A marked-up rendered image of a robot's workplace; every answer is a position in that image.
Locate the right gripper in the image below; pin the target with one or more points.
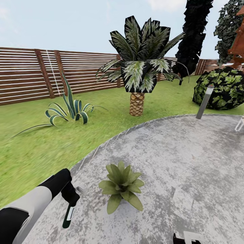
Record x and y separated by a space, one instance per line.
181 241

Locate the insectifuge atomizer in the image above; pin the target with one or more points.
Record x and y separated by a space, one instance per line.
68 216

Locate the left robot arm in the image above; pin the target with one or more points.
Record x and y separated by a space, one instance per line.
18 217

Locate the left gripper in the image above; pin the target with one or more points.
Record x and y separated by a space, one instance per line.
71 196

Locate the pot plant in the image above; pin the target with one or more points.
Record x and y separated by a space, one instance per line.
123 182

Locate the tree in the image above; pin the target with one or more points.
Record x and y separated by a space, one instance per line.
226 30
191 44

